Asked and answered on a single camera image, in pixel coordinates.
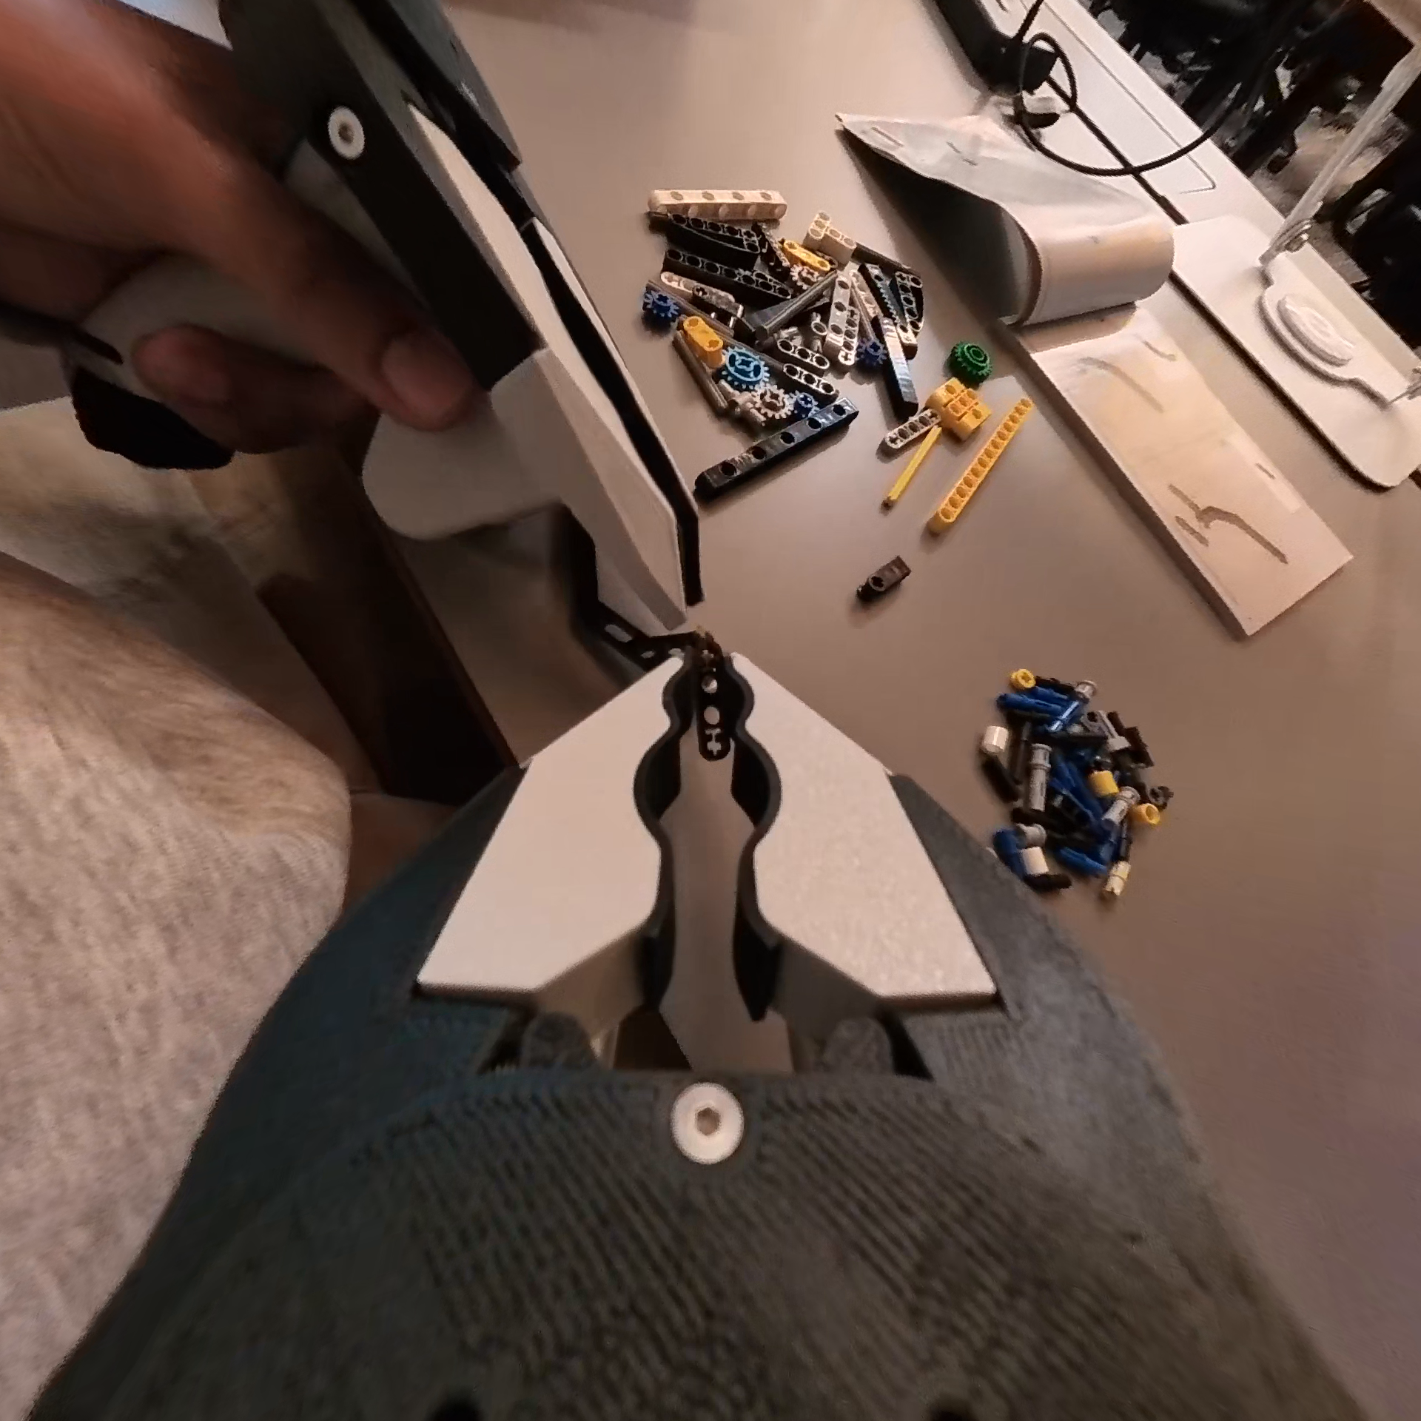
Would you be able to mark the long yellow lego beam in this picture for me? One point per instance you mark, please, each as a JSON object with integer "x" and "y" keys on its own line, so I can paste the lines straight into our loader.
{"x": 983, "y": 466}

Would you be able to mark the white rounded device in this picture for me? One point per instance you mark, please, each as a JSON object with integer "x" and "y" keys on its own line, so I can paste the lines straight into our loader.
{"x": 1321, "y": 322}

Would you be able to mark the yellow lego block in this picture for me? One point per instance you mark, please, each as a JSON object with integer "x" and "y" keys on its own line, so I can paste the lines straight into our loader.
{"x": 956, "y": 405}

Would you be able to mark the yellow lego axle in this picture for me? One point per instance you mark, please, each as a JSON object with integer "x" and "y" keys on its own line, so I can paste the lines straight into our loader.
{"x": 910, "y": 478}

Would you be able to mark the light grey thin lego liftarm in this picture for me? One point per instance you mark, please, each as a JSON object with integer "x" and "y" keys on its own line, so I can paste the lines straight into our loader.
{"x": 905, "y": 434}

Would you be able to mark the short black lego connector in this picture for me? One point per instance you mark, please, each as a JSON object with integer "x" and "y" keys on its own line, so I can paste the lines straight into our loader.
{"x": 885, "y": 579}

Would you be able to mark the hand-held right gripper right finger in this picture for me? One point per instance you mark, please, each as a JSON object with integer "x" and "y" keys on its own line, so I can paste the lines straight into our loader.
{"x": 866, "y": 889}

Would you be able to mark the long black lego beam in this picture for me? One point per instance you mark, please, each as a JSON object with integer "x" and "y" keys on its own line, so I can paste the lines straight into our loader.
{"x": 776, "y": 450}

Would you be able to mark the black lego connector piece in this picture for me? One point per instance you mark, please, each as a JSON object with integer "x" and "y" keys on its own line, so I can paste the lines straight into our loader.
{"x": 627, "y": 642}

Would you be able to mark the pile of lego beams and gears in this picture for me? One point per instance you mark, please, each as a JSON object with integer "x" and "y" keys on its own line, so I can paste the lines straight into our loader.
{"x": 720, "y": 266}

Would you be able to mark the white instruction booklet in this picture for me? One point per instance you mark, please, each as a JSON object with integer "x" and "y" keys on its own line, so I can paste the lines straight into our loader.
{"x": 1199, "y": 489}

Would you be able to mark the thin black lego liftarm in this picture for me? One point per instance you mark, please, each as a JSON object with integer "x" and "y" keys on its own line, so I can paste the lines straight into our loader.
{"x": 710, "y": 721}

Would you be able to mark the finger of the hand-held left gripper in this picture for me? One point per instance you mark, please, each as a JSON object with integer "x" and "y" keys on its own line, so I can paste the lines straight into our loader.
{"x": 577, "y": 366}

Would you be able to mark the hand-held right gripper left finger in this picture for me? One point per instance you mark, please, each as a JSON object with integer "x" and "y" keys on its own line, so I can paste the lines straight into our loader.
{"x": 555, "y": 877}

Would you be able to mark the green lego gear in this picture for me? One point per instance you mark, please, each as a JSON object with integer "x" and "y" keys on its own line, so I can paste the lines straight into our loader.
{"x": 969, "y": 363}

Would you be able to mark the person's left hand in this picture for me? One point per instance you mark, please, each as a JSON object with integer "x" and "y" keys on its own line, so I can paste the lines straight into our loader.
{"x": 122, "y": 144}

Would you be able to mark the pile of small lego pins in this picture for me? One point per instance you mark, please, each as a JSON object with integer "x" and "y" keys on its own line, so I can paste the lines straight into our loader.
{"x": 1066, "y": 777}

